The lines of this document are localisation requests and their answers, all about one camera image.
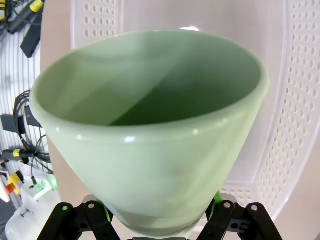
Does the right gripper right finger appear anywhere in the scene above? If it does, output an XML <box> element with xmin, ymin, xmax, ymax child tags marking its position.
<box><xmin>197</xmin><ymin>189</ymin><xmax>285</xmax><ymax>240</ymax></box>

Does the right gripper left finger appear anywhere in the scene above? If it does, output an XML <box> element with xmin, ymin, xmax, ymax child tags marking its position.
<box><xmin>37</xmin><ymin>194</ymin><xmax>121</xmax><ymax>240</ymax></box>

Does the light green cup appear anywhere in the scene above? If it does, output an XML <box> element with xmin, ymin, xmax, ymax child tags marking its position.
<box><xmin>29</xmin><ymin>30</ymin><xmax>271</xmax><ymax>238</ymax></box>

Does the white perforated plastic basket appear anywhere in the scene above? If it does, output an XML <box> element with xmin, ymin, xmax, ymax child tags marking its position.
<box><xmin>70</xmin><ymin>0</ymin><xmax>320</xmax><ymax>226</ymax></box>

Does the red yellow emergency stop button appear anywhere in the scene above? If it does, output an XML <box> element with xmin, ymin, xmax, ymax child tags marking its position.
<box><xmin>5</xmin><ymin>171</ymin><xmax>25</xmax><ymax>196</ymax></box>

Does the black rectangular power adapter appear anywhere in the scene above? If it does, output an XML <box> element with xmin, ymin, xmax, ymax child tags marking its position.
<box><xmin>19</xmin><ymin>13</ymin><xmax>43</xmax><ymax>59</ymax></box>

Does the yellow black cable connector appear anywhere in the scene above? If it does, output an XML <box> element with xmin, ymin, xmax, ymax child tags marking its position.
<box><xmin>2</xmin><ymin>148</ymin><xmax>29</xmax><ymax>161</ymax></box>

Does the black coiled cable bundle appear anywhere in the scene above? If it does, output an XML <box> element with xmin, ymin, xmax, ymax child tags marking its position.
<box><xmin>12</xmin><ymin>89</ymin><xmax>54</xmax><ymax>175</ymax></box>

